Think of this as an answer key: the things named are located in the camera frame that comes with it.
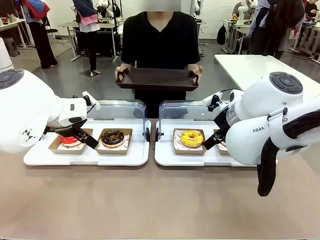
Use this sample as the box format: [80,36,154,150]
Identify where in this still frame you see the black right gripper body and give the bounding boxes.
[212,106,232,134]

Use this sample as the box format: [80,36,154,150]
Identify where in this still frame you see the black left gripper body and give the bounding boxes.
[43,118,89,137]

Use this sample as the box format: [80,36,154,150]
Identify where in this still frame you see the red glazed donut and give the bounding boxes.
[59,136,82,148]

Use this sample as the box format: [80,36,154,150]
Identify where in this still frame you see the printed paper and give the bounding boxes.
[174,131,205,151]
[56,136,86,151]
[97,133,132,151]

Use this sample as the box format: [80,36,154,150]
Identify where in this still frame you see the cardboard box of red donut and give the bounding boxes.
[48,128,94,155]

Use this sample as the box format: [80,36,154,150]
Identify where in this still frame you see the cardboard box of yellow donut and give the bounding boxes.
[172,128,208,156]

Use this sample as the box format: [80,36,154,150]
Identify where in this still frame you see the yellow glazed donut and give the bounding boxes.
[180,129,204,148]

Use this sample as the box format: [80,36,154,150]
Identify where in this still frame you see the dark brown serving tray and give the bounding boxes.
[114,67,200,93]

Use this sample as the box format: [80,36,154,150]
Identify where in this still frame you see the cardboard box of purple donut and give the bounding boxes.
[213,129,230,156]

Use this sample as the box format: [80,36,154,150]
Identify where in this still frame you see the chocolate sprinkled donut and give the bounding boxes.
[100,129,125,148]

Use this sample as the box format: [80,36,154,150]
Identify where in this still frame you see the cardboard box of chocolate donut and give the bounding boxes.
[96,128,134,155]

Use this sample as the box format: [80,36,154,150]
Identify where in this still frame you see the printed paper under chocolate donut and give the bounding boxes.
[97,133,132,151]

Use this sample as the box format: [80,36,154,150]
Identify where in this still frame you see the person in red blue jacket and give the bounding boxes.
[21,0,59,70]

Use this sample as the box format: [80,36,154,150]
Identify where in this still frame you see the person in black shirt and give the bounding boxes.
[120,0,201,119]

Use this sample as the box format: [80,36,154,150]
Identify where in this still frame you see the person with long dark hair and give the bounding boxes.
[246,0,306,60]

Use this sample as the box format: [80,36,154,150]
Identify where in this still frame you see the person in pink top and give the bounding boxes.
[71,0,102,75]

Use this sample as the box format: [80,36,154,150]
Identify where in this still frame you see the person's left hand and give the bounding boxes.
[186,63,204,82]

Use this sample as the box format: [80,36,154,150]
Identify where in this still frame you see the person's right hand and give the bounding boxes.
[114,62,132,83]

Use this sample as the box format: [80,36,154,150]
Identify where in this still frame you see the white display tray base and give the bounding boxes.
[23,118,151,167]
[154,119,258,167]

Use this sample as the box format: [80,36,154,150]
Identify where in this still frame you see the clear plastic display lid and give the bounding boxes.
[158,99,226,128]
[86,99,147,137]

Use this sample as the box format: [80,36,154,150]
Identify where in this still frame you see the large white table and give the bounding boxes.
[214,53,320,100]

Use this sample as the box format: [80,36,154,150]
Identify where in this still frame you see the black hanging backpack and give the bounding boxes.
[216,23,228,46]

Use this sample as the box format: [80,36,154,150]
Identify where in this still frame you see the white air purifier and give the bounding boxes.
[0,37,15,73]

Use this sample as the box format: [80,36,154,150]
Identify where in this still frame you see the small grey stool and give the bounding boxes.
[2,37,21,57]

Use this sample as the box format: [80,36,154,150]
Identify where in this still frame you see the wood top desk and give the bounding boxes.
[58,21,121,63]

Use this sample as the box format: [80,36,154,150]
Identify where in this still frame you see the white workbench with clutter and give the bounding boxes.
[0,18,36,50]

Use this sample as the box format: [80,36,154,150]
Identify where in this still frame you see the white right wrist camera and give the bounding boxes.
[202,91,224,112]

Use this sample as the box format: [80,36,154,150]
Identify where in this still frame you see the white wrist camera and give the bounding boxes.
[82,91,101,111]
[202,91,224,112]

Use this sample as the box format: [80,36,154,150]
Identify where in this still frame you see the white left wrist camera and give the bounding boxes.
[82,91,101,111]

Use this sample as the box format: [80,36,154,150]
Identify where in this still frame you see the black braided cable sleeve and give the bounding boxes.
[257,108,320,197]

